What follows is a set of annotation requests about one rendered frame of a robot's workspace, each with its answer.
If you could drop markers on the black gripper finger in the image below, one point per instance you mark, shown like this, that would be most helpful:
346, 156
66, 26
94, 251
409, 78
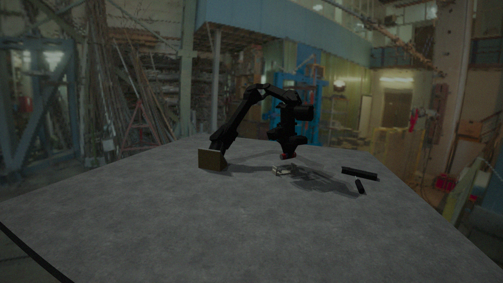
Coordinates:
283, 146
290, 149

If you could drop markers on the red and blue battery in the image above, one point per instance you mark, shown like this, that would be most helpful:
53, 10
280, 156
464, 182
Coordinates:
285, 156

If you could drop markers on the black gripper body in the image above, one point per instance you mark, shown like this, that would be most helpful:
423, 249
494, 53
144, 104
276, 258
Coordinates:
291, 134

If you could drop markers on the black rectangular bar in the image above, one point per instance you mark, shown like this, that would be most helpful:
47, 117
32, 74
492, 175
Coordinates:
359, 173

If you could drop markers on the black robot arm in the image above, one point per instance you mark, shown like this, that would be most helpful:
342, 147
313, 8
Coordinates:
291, 110

